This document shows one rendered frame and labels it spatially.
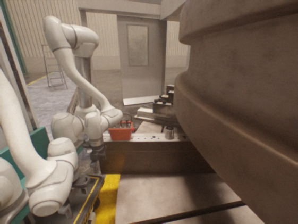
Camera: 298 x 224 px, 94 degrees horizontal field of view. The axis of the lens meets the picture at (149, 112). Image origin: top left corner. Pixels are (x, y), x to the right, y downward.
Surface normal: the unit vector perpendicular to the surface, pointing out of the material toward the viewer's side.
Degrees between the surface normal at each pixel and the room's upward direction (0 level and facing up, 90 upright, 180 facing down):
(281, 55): 90
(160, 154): 90
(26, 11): 90
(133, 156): 90
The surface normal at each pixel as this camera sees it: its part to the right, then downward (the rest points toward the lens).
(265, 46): -0.98, 0.08
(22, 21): 0.36, 0.36
